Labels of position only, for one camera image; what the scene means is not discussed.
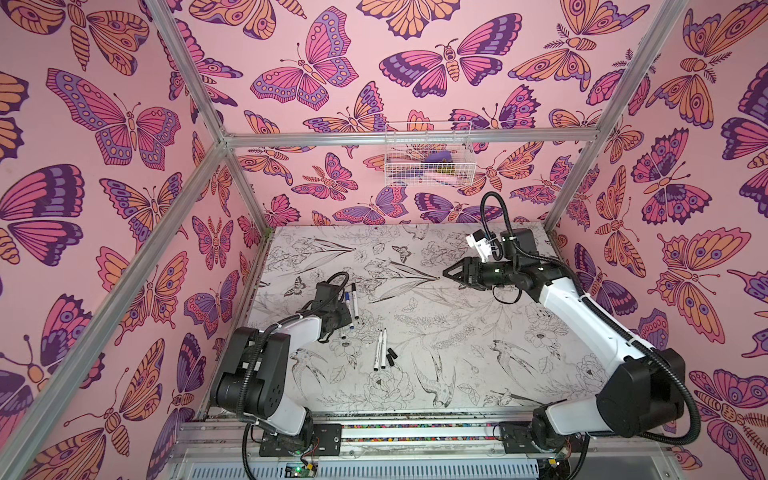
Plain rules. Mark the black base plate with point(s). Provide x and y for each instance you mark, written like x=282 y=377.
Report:
x=322 y=440
x=522 y=437

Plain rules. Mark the green circuit board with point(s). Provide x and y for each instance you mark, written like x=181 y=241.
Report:
x=300 y=470

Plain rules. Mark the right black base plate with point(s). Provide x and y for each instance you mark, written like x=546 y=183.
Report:
x=522 y=437

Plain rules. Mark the white wire basket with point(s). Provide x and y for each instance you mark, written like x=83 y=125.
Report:
x=447 y=164

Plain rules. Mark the white slotted cable duct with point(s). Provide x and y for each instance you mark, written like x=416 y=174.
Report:
x=409 y=469

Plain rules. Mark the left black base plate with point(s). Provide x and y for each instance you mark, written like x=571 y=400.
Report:
x=322 y=440

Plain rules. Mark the white pen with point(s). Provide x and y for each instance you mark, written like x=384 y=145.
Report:
x=348 y=303
x=378 y=351
x=383 y=350
x=355 y=305

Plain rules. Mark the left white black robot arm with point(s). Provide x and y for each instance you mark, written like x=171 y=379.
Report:
x=250 y=382

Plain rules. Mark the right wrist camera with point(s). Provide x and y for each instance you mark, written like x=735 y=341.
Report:
x=487 y=247

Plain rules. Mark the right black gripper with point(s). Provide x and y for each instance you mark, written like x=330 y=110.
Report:
x=466 y=273

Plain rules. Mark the aluminium frame bar back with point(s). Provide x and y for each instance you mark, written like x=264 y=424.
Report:
x=420 y=137

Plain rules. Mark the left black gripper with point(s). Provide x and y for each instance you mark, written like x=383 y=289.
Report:
x=345 y=319

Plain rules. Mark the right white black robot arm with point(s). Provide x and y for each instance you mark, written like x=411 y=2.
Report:
x=645 y=394

